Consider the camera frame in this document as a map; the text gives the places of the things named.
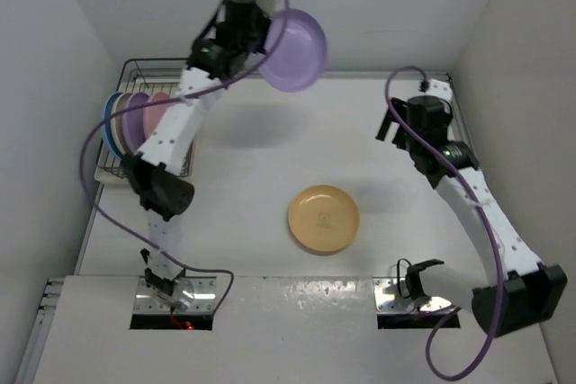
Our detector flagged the purple plastic plate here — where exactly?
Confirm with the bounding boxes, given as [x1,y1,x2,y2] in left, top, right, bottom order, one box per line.
[259,8,328,93]
[121,92,149,154]

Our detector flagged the pink plastic plate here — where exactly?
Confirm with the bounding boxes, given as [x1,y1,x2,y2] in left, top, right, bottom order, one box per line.
[143,92,171,138]

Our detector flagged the cream plastic plate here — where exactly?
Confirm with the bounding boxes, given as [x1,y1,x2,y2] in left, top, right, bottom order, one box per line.
[111,92,132,156]

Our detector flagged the blue plastic plate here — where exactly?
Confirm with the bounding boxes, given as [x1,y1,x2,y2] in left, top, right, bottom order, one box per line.
[101,92,122,159]

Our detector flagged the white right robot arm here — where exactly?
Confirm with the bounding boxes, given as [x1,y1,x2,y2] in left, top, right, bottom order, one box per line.
[376,95,568,336]

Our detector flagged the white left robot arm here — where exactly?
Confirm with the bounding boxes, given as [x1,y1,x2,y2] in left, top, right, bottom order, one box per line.
[121,0,280,309]

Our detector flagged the yellow plastic plate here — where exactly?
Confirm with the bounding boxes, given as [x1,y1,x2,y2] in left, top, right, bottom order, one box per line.
[287,184,360,255]

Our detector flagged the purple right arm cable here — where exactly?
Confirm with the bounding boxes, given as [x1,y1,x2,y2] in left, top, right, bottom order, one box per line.
[385,66,503,380]

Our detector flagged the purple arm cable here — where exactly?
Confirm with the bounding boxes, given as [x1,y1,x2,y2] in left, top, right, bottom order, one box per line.
[78,0,287,313]
[385,66,503,380]

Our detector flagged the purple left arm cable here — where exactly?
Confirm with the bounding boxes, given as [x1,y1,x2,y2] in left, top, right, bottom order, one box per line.
[78,0,287,313]

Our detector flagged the aluminium frame rail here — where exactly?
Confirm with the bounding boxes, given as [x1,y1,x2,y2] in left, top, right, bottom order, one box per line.
[442,73,481,171]

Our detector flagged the grey wire dish rack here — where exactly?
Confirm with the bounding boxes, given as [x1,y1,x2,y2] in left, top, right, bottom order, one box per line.
[99,57,185,153]

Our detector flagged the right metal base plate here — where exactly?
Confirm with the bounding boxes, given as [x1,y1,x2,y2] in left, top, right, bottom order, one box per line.
[373,277,454,315]

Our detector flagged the metal base plate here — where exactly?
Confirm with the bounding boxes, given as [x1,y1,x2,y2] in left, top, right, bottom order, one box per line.
[133,277,216,315]
[373,277,454,315]

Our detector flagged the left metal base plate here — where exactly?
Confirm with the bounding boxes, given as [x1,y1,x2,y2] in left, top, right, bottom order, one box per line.
[133,277,216,315]

